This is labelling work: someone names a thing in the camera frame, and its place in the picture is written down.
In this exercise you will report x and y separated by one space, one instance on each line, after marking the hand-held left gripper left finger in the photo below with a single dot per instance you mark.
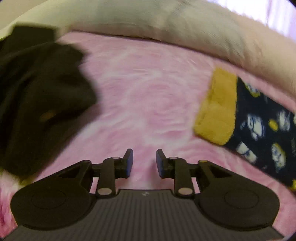
130 162

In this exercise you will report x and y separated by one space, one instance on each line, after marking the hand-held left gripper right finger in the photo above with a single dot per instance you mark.
159 163

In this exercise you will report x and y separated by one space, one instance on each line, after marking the navy printed fleece pajama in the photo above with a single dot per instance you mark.
254 115

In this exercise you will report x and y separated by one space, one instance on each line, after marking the pink rose blanket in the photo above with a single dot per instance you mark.
143 92

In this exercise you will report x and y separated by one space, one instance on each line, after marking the black garment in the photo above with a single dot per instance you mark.
41 92

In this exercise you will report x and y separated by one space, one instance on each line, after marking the pink sheer curtain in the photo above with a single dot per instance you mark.
266 11

